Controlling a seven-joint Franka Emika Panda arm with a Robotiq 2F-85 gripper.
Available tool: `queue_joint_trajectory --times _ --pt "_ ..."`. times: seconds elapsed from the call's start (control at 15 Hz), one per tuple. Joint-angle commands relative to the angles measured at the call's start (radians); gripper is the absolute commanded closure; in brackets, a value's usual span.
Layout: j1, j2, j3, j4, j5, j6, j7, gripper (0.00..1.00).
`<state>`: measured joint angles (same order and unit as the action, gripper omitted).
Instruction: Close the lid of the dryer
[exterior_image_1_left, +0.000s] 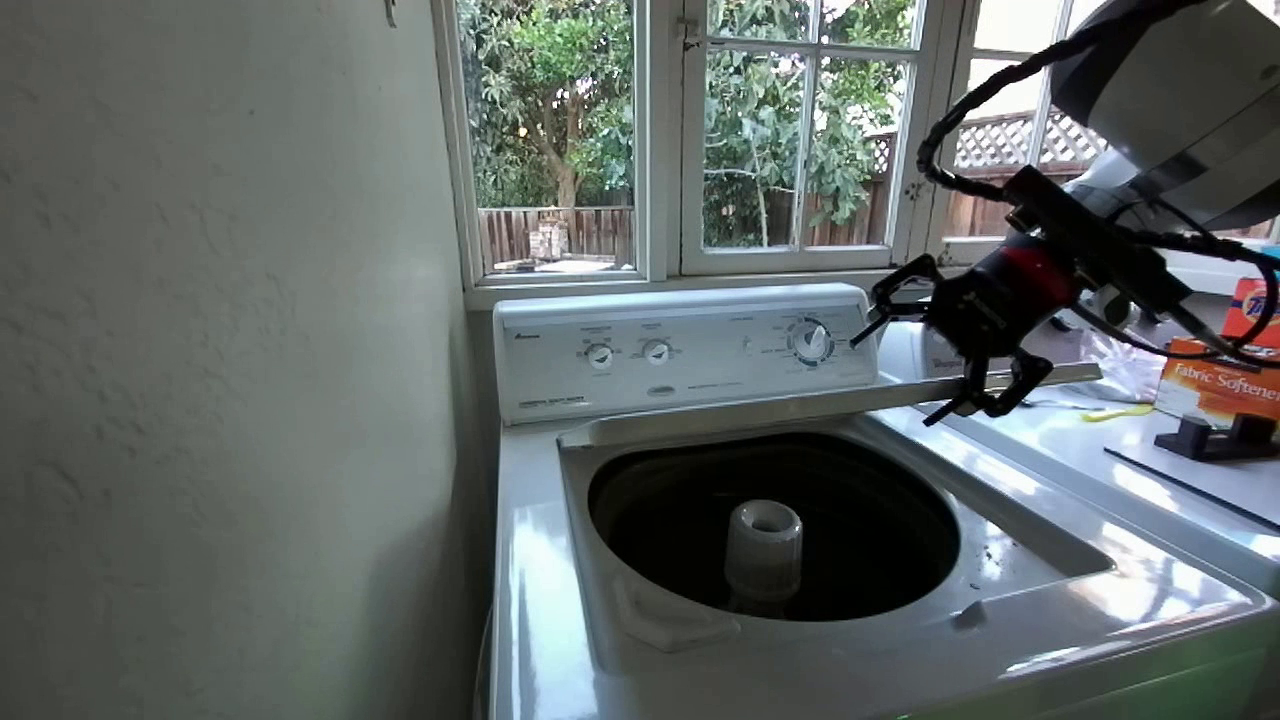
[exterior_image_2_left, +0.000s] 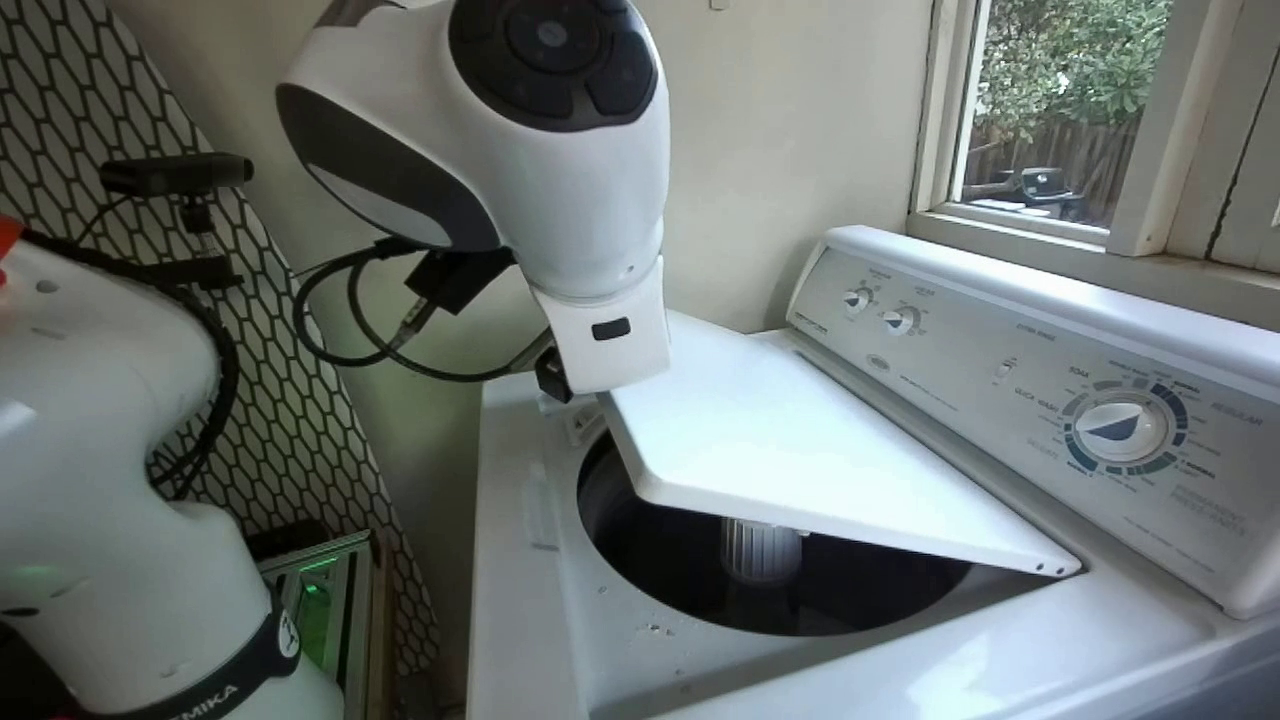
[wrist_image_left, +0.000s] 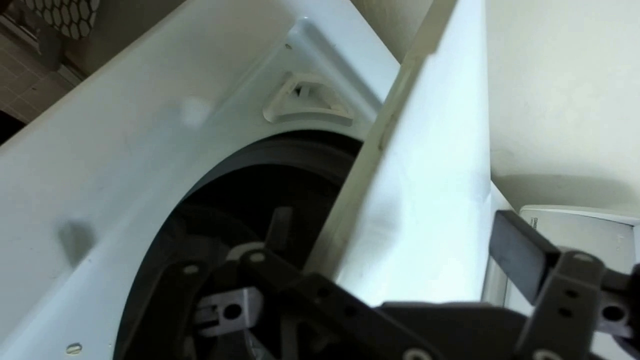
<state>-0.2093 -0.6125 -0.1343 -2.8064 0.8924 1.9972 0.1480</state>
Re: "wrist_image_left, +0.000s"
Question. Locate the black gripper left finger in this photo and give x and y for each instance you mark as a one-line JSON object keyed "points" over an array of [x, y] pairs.
{"points": [[286, 286]]}

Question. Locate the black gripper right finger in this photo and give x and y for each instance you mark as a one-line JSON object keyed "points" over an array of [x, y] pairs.
{"points": [[533, 253]]}

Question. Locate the white washer lid with instructions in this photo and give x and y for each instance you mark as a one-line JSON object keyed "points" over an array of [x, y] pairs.
{"points": [[426, 167]]}

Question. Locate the dark wash drum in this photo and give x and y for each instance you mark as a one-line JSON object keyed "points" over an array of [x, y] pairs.
{"points": [[267, 181]]}

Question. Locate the white bleach dispenser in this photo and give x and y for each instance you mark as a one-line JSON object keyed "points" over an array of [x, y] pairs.
{"points": [[306, 101]]}

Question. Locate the white top-load washing machine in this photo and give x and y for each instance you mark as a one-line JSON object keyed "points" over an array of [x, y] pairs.
{"points": [[133, 133]]}

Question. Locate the hexagon patterned basket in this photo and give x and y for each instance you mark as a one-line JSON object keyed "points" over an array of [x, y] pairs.
{"points": [[63, 16]]}

